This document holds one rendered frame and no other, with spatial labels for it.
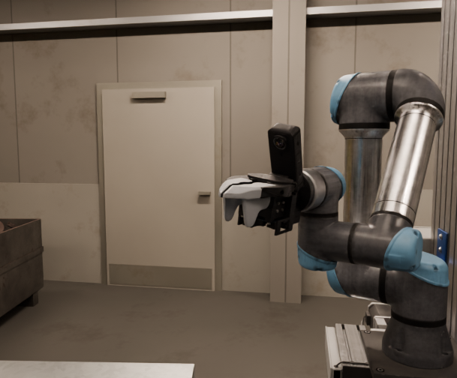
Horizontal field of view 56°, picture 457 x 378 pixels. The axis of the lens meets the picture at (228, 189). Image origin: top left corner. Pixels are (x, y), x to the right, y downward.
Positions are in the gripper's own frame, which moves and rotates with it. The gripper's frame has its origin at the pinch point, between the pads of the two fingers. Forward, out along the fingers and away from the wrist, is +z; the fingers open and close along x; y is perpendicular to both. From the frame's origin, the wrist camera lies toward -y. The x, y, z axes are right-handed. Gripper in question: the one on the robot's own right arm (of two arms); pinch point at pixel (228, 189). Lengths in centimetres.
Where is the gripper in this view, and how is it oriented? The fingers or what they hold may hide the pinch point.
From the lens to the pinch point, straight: 57.5
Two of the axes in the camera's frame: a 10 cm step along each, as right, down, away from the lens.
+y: -1.1, 9.8, 1.8
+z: -5.8, 0.8, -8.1
